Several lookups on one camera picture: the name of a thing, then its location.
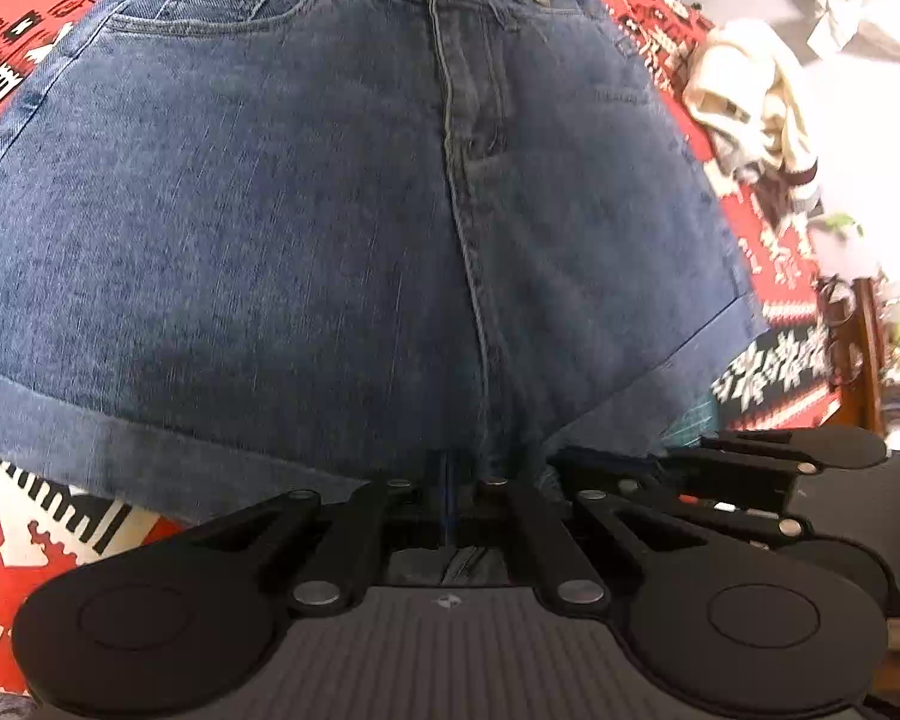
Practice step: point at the black round eyeglasses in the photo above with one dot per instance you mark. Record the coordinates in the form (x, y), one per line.
(838, 304)

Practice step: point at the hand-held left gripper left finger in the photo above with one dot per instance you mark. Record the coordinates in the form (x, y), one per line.
(436, 510)

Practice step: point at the cream sweater with maroon stripes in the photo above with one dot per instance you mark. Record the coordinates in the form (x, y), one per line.
(750, 82)

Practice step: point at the red patterned blanket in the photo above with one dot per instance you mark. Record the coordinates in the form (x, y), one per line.
(780, 315)

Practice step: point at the green cutting mat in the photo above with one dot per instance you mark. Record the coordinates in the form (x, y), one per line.
(690, 424)

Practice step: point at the green feather toy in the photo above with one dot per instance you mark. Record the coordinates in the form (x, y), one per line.
(840, 223)

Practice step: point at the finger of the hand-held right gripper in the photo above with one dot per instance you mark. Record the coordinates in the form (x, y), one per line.
(645, 476)
(765, 448)

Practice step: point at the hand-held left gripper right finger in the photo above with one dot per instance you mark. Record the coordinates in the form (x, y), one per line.
(456, 510)

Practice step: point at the blue denim shorts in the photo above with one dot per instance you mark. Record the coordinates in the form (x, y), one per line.
(270, 240)

